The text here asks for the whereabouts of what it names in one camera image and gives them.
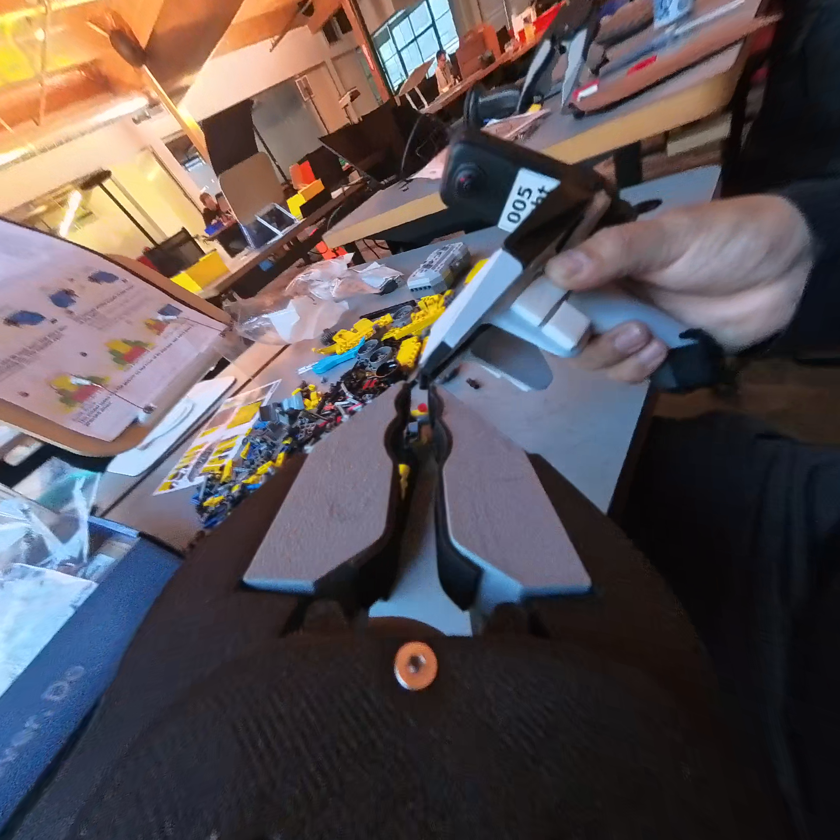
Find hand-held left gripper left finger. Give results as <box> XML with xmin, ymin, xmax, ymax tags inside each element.
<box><xmin>241</xmin><ymin>386</ymin><xmax>413</xmax><ymax>597</ymax></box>

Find wooden board with red tag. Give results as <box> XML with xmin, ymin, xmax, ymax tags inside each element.
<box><xmin>568</xmin><ymin>12</ymin><xmax>783</xmax><ymax>120</ymax></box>

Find large window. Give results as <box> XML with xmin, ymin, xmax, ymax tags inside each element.
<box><xmin>369</xmin><ymin>0</ymin><xmax>462</xmax><ymax>94</ymax></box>

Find black headphones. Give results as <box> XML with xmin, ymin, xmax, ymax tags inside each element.
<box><xmin>462</xmin><ymin>84</ymin><xmax>527</xmax><ymax>130</ymax></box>

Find black floor lamp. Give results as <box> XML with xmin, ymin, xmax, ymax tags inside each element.
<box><xmin>77</xmin><ymin>168</ymin><xmax>160</xmax><ymax>250</ymax></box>

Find person's right forearm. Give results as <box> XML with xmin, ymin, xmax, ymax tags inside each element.
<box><xmin>777</xmin><ymin>172</ymin><xmax>840</xmax><ymax>358</ymax></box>

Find crumpled clear plastic bag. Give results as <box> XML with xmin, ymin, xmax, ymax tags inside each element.
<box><xmin>0</xmin><ymin>458</ymin><xmax>140</xmax><ymax>698</ymax></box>

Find black photo panel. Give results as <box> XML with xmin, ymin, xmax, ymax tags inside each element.
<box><xmin>199</xmin><ymin>98</ymin><xmax>258</xmax><ymax>176</ymax></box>

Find grey desk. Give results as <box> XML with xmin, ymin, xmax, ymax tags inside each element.
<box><xmin>95</xmin><ymin>164</ymin><xmax>723</xmax><ymax>553</ymax></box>

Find wooden-edged neighbouring table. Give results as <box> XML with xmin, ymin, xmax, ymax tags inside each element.
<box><xmin>322</xmin><ymin>16</ymin><xmax>782</xmax><ymax>252</ymax></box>

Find yellow toy vehicle model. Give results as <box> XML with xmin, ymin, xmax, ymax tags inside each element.
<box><xmin>377</xmin><ymin>292</ymin><xmax>458</xmax><ymax>350</ymax></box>

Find yellow storage bin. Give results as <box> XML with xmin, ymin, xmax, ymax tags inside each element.
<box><xmin>169</xmin><ymin>251</ymin><xmax>232</xmax><ymax>294</ymax></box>

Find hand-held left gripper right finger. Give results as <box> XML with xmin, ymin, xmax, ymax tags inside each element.
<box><xmin>428</xmin><ymin>386</ymin><xmax>593</xmax><ymax>634</ymax></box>

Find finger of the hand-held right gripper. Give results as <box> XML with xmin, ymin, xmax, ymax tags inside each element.
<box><xmin>417</xmin><ymin>248</ymin><xmax>527</xmax><ymax>389</ymax></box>

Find person's right hand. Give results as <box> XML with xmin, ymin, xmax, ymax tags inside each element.
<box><xmin>545</xmin><ymin>193</ymin><xmax>816</xmax><ymax>386</ymax></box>

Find dark blue cardboard box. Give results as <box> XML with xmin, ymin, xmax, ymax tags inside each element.
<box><xmin>0</xmin><ymin>517</ymin><xmax>182</xmax><ymax>840</ymax></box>

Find person's black pants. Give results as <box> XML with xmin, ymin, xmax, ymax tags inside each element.
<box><xmin>607</xmin><ymin>407</ymin><xmax>840</xmax><ymax>840</ymax></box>

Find wooden board with instruction sheet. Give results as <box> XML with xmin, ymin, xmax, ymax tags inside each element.
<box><xmin>0</xmin><ymin>217</ymin><xmax>235</xmax><ymax>458</ymax></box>

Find pile of small building bricks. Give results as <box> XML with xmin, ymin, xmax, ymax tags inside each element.
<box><xmin>190</xmin><ymin>341</ymin><xmax>434</xmax><ymax>531</ymax></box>

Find building instruction booklet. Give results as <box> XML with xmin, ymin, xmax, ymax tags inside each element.
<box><xmin>152</xmin><ymin>378</ymin><xmax>283</xmax><ymax>497</ymax></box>

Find grey battery box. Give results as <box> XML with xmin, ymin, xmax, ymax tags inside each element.
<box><xmin>406</xmin><ymin>241</ymin><xmax>473</xmax><ymax>295</ymax></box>

